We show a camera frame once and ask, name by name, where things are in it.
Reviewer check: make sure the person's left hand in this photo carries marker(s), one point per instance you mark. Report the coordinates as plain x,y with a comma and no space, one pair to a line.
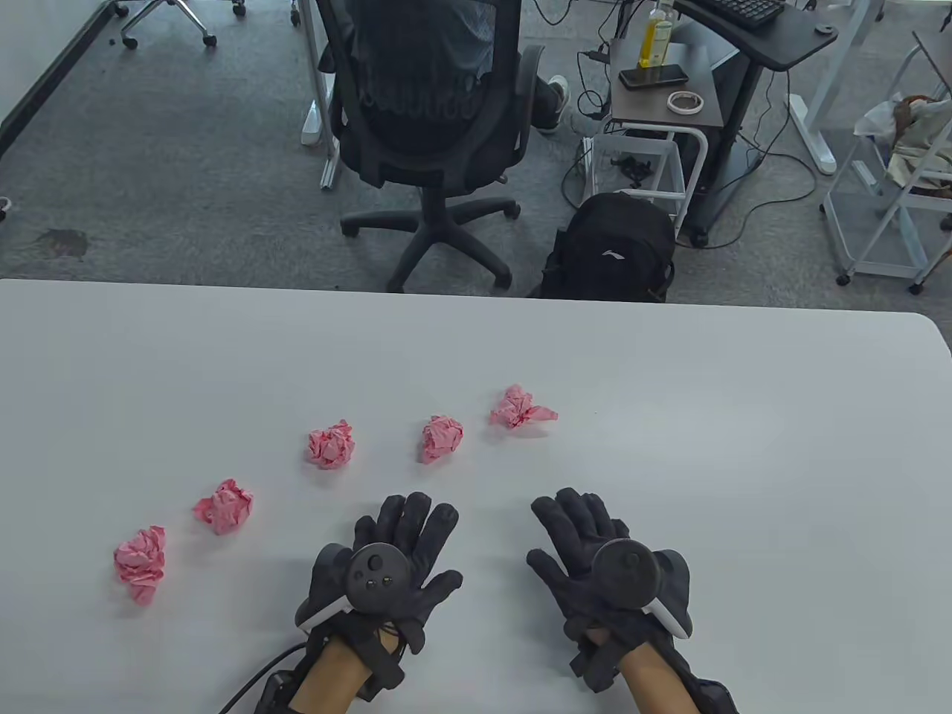
416,535

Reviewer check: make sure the person's right hand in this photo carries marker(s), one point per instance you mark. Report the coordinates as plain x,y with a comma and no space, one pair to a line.
576,528

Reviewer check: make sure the pink paper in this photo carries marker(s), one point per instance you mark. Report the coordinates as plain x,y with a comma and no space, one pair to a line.
517,409
227,509
331,446
141,561
440,439

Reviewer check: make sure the person's right forearm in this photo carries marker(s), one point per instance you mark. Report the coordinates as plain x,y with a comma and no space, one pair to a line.
654,684

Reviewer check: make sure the person's left forearm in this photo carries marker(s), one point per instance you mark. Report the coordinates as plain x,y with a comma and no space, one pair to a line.
327,677

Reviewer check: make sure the black white tracking controller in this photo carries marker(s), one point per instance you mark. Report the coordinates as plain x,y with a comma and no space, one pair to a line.
375,576
625,573

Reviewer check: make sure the black backpack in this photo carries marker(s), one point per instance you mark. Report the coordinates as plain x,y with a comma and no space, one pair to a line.
610,238

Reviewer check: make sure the white power strip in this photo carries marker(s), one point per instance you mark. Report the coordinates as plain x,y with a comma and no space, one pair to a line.
587,167

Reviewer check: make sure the black clamp parts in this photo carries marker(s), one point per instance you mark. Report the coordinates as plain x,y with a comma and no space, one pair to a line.
632,169

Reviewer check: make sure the black mesh office chair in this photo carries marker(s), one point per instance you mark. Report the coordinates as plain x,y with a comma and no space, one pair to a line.
424,149

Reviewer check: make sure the white wheeled cart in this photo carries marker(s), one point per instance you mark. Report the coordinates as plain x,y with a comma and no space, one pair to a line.
885,238

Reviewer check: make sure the white desk leg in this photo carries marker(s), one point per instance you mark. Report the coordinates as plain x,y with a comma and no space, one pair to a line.
314,123
814,137

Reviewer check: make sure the grey white side table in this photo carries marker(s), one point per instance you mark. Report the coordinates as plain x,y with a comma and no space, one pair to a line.
639,104

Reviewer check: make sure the white tape roll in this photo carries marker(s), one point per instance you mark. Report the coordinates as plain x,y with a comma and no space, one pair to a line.
670,103

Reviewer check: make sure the black smartphone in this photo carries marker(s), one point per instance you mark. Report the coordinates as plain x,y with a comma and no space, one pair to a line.
653,76

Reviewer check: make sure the clear bottle yellow liquid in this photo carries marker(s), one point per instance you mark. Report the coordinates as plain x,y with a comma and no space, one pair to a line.
657,37

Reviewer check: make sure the beige cloth bundle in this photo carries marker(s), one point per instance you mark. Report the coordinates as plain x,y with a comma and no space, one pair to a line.
915,149

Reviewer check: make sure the black standing desk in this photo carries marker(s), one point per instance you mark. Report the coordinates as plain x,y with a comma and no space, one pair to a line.
788,37

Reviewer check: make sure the black keyboard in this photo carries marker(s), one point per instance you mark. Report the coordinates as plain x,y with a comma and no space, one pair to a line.
744,9

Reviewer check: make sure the silver chair base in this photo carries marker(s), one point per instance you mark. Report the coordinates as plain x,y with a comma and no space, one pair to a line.
131,42

